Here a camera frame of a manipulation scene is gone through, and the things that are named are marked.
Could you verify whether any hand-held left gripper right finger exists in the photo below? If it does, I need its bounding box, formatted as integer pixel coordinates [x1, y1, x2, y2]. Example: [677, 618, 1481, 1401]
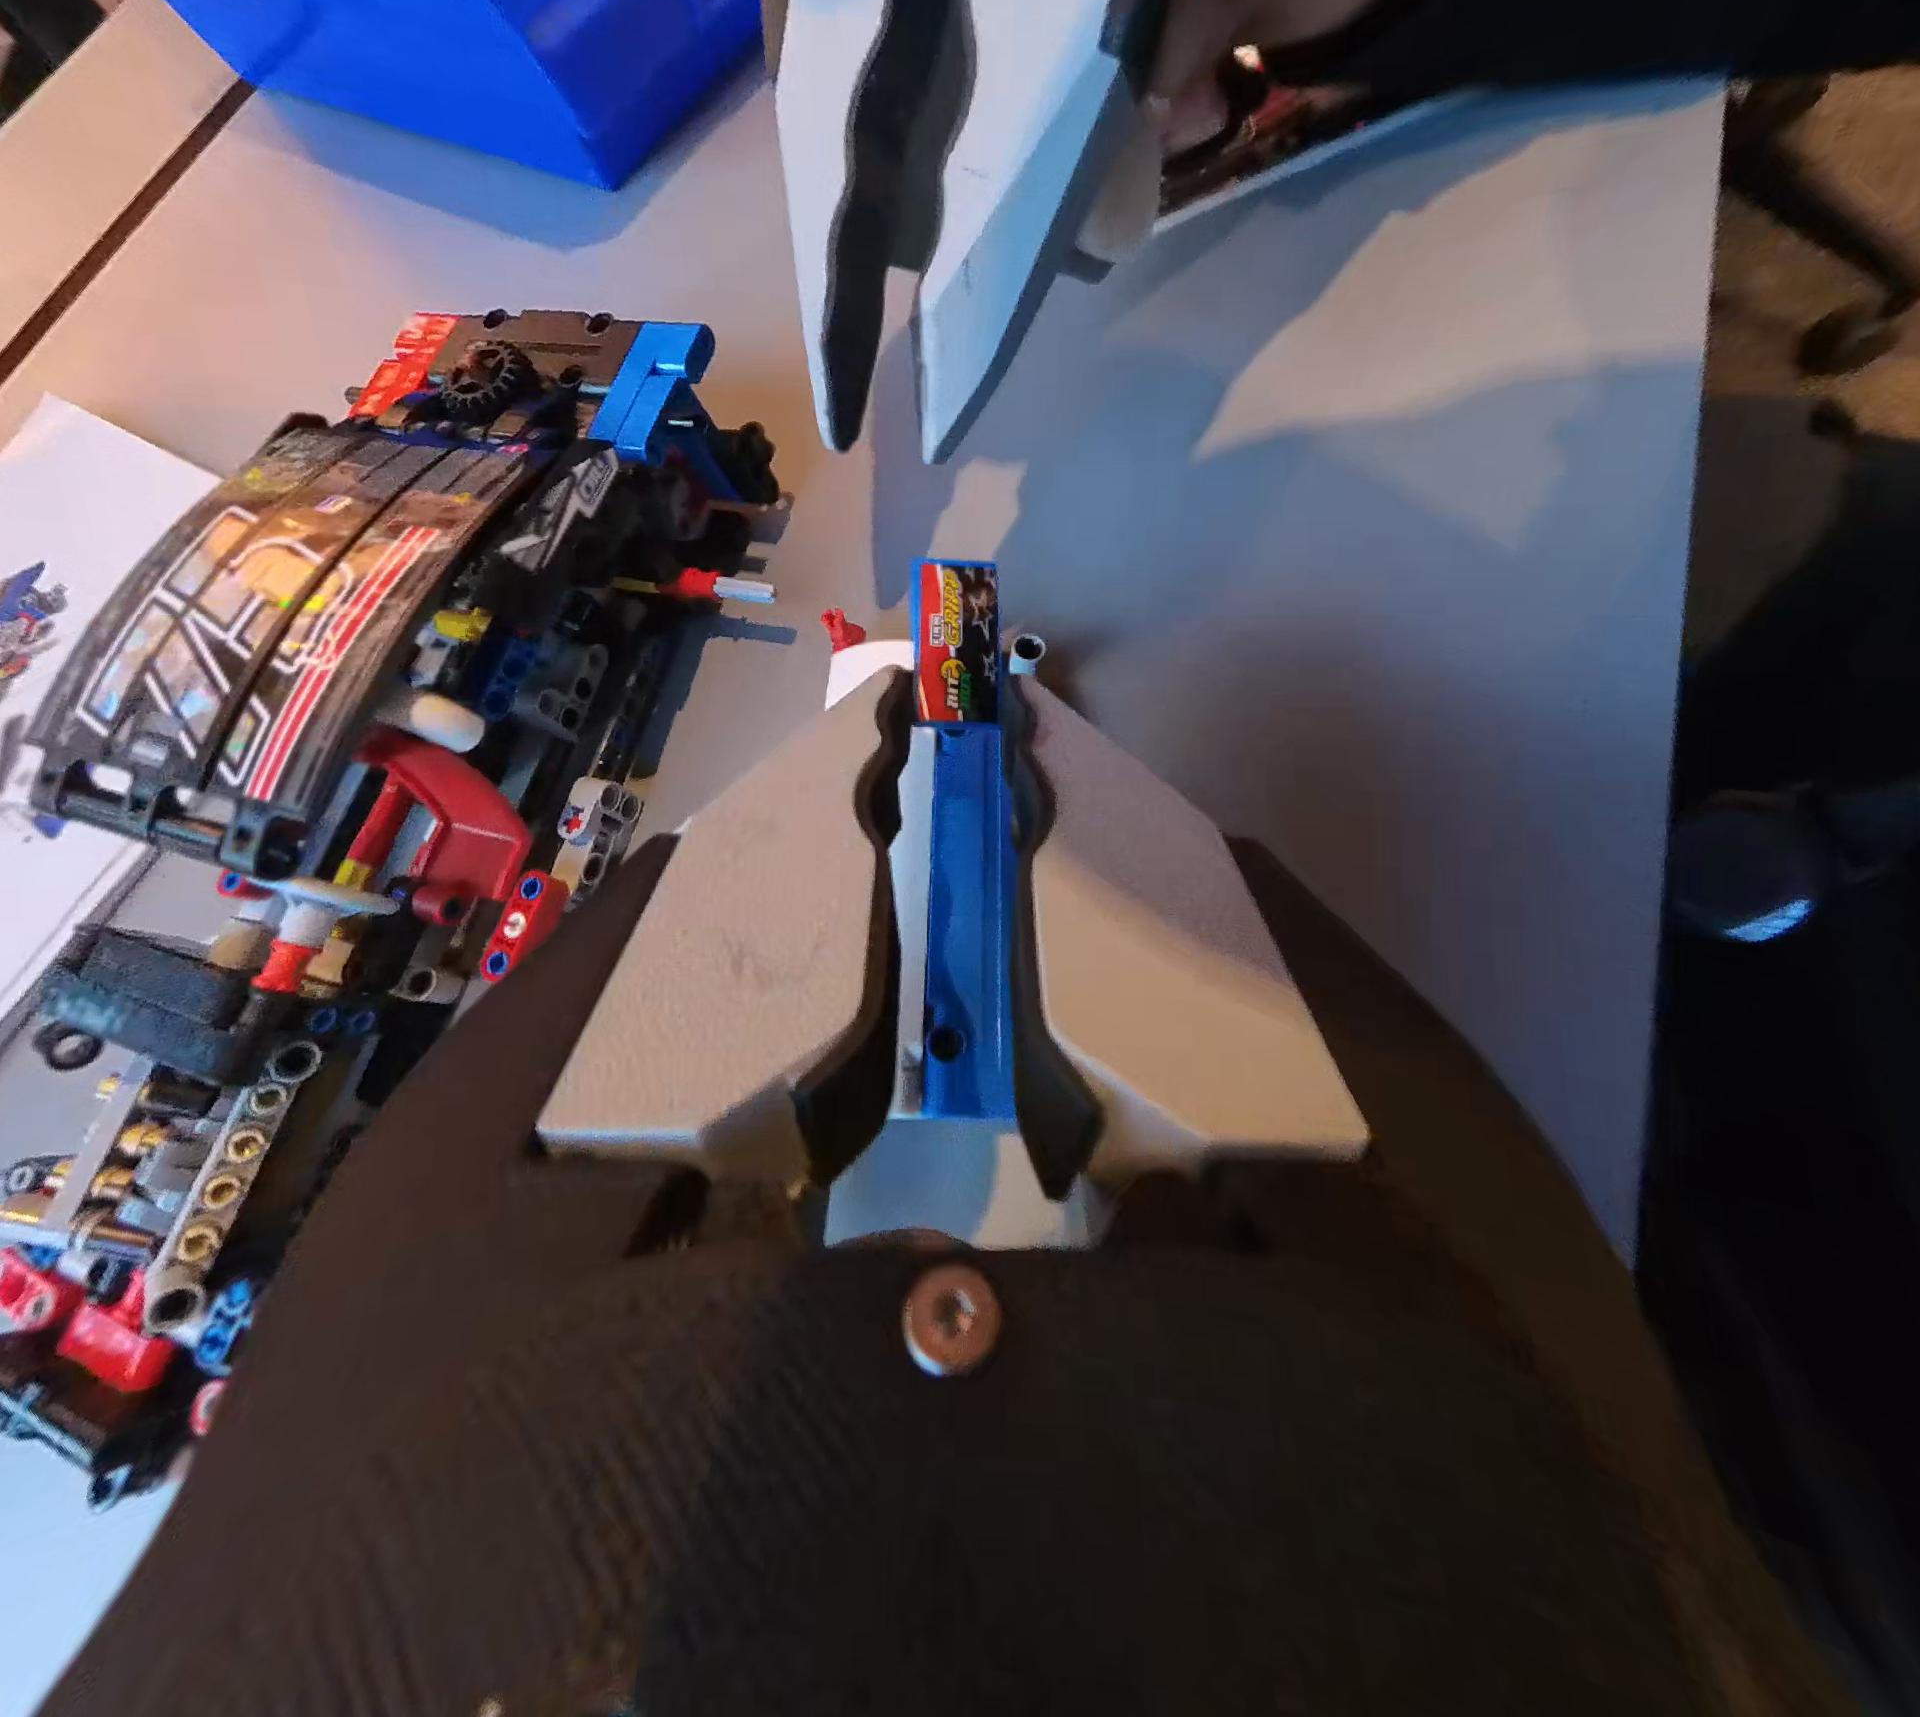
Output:
[1009, 672, 1373, 1200]

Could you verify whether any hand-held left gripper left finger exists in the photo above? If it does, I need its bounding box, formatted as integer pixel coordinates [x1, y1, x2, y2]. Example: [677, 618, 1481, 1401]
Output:
[535, 667, 913, 1185]

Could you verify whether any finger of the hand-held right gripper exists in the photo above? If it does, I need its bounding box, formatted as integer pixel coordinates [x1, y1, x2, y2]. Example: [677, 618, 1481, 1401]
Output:
[771, 0, 980, 453]
[913, 0, 1165, 466]

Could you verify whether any blue and white brick panel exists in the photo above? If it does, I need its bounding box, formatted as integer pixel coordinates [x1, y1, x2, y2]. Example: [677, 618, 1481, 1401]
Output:
[815, 608, 1055, 1127]

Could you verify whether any blue smooth tile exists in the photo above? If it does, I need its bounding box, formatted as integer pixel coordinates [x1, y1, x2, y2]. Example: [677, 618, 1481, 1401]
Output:
[911, 559, 1002, 725]

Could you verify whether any grey desk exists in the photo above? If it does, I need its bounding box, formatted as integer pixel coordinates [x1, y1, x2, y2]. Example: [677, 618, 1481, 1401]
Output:
[0, 0, 1727, 1717]

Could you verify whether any black toy brick race car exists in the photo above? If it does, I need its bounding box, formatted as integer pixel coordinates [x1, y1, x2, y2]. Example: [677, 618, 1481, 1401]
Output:
[0, 306, 787, 1508]

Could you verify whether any round dark knob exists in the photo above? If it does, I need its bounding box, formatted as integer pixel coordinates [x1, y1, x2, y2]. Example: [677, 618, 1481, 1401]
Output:
[1662, 799, 1849, 945]

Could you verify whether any white printed instruction sheet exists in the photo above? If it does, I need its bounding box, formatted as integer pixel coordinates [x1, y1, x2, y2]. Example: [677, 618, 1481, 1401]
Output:
[0, 394, 225, 997]

